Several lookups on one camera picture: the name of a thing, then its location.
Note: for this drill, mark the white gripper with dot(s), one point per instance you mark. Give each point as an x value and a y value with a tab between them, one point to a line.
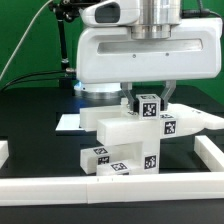
126	41

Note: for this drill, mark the white tagged cube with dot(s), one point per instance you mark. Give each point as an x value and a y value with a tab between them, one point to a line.
149	106

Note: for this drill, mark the white chair back part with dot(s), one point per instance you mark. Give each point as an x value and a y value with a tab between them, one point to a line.
115	125

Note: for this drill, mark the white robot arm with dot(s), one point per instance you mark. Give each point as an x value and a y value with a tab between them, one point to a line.
100	88

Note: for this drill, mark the white base tag plate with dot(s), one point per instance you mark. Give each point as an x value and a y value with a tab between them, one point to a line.
69	122

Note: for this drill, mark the white U-shaped fence frame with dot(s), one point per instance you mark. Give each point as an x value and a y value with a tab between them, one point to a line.
122	188

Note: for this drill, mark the black camera stand pole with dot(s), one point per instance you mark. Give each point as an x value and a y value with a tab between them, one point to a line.
67	11

